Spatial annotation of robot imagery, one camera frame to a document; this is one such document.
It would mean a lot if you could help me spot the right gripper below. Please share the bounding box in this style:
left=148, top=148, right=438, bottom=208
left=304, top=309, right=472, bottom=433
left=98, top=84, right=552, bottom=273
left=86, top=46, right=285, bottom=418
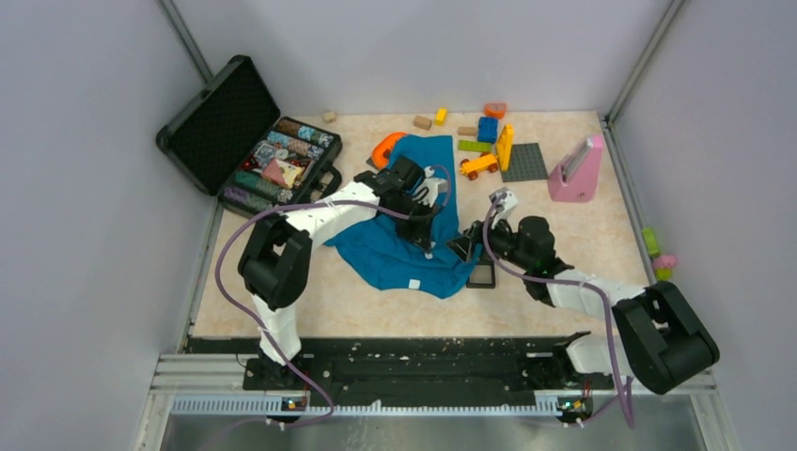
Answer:
left=445, top=210, right=533, bottom=271

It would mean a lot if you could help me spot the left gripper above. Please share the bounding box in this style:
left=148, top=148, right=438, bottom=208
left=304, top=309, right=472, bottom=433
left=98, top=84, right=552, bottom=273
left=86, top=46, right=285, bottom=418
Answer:
left=384, top=196, right=437, bottom=254

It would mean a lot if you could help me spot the blue garment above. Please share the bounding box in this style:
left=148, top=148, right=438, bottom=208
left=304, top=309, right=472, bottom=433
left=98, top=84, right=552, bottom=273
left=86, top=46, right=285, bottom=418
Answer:
left=325, top=135, right=477, bottom=299

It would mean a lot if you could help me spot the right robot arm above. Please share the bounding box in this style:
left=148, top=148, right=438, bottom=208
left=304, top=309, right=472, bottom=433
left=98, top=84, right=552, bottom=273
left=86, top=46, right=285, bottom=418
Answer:
left=447, top=216, right=721, bottom=395

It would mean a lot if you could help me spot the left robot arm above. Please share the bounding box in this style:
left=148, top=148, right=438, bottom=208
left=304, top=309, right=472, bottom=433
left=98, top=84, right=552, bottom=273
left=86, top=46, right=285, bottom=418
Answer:
left=238, top=157, right=451, bottom=389

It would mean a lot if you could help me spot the orange letter e toy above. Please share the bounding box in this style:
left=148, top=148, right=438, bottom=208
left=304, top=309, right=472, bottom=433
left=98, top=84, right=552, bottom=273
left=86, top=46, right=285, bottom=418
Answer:
left=370, top=132, right=407, bottom=170

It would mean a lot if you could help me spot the wooden block centre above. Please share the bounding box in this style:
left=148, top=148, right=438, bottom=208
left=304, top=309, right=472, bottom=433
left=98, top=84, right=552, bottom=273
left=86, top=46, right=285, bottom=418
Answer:
left=412, top=115, right=433, bottom=131

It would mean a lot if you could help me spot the yellow toy car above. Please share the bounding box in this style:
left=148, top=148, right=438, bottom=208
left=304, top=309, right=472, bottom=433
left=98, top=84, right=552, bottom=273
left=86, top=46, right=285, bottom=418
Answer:
left=460, top=152, right=500, bottom=180

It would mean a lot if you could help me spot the pink stand with tablet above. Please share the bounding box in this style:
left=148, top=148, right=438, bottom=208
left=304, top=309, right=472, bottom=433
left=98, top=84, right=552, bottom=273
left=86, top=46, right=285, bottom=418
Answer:
left=547, top=134, right=605, bottom=203

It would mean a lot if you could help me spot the small yellow brick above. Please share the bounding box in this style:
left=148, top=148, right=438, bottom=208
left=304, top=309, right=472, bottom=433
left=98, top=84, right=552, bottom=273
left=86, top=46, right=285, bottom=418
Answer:
left=433, top=107, right=447, bottom=127

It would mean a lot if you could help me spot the wooden block by blue brick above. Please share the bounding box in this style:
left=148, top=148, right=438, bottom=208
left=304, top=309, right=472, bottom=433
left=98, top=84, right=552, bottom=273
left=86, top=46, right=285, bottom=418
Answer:
left=457, top=127, right=477, bottom=136

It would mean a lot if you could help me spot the green flat brick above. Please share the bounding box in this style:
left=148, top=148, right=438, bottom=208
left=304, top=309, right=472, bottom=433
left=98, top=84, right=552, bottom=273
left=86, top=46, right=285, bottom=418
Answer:
left=457, top=140, right=492, bottom=153

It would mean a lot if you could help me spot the yellow tall brick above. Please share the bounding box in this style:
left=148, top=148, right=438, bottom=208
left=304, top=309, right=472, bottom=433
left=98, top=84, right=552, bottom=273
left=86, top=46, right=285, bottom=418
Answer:
left=494, top=124, right=514, bottom=173

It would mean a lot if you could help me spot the blue brick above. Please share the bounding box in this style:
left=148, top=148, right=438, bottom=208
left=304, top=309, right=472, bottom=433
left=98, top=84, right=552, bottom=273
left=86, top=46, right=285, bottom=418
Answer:
left=477, top=117, right=499, bottom=144

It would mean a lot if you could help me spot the orange curved brick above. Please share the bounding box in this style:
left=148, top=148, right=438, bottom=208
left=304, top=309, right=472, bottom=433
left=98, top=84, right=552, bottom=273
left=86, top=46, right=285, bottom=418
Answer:
left=483, top=102, right=508, bottom=119

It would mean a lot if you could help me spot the green pink toy outside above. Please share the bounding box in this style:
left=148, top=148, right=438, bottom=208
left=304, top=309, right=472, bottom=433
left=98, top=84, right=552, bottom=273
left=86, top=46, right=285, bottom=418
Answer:
left=641, top=227, right=679, bottom=281

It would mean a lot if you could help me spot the black poker chip case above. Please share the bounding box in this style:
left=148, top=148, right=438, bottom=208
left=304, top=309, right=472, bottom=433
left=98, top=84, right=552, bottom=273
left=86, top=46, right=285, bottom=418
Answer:
left=155, top=54, right=342, bottom=217

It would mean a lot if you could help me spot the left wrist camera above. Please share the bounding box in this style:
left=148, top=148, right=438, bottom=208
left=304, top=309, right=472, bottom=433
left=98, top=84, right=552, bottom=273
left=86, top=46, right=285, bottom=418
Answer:
left=419, top=165, right=450, bottom=205

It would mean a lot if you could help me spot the black square frame lower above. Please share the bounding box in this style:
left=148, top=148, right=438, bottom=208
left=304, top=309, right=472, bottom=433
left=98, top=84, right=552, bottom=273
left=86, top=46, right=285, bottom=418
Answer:
left=465, top=259, right=496, bottom=289

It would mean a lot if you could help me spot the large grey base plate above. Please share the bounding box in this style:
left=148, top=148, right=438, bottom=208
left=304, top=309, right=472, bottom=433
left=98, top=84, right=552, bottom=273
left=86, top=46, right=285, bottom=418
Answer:
left=501, top=143, right=549, bottom=183

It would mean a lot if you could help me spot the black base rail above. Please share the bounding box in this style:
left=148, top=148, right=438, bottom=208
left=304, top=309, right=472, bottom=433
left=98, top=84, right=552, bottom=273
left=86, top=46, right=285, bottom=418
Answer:
left=242, top=335, right=617, bottom=412

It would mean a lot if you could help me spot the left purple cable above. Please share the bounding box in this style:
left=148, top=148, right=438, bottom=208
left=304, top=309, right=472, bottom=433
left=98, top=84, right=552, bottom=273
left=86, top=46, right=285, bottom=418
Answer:
left=213, top=163, right=453, bottom=429

